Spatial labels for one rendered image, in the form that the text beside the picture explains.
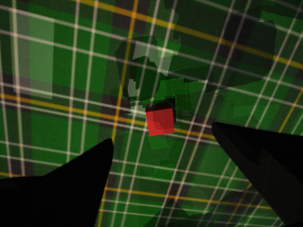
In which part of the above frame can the dark red block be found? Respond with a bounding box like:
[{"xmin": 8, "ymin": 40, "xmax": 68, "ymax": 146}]
[{"xmin": 145, "ymin": 105, "xmax": 174, "ymax": 136}]

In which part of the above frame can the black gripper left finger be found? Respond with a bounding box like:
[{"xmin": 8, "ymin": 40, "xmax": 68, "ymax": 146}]
[{"xmin": 0, "ymin": 138, "xmax": 114, "ymax": 227}]

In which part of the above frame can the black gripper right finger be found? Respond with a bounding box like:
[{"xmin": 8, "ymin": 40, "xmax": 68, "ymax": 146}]
[{"xmin": 212, "ymin": 122, "xmax": 303, "ymax": 225}]

